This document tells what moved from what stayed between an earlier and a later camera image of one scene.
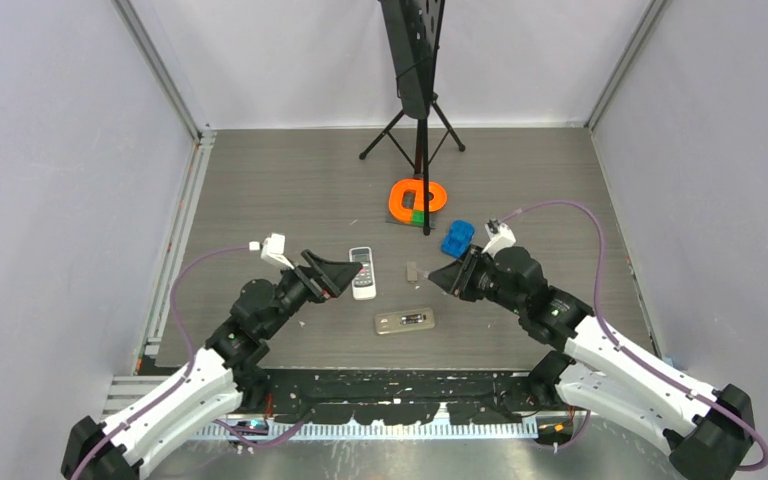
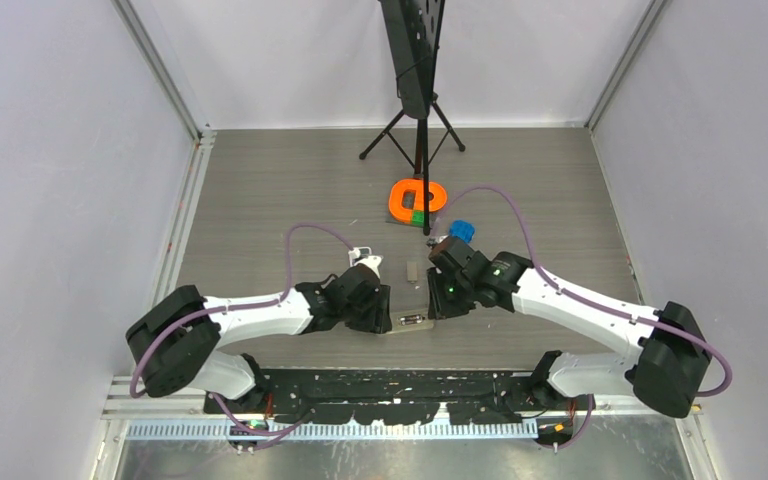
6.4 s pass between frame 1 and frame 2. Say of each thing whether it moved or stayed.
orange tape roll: stayed
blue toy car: stayed
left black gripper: moved
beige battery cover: stayed
